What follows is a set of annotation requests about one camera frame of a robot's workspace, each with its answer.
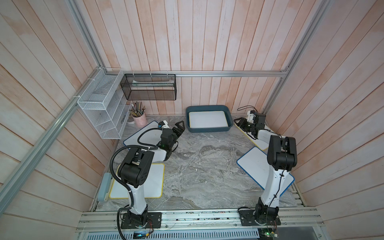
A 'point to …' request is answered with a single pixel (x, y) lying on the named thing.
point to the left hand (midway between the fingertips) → (183, 126)
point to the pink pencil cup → (138, 115)
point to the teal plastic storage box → (209, 108)
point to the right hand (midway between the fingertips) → (235, 120)
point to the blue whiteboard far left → (152, 137)
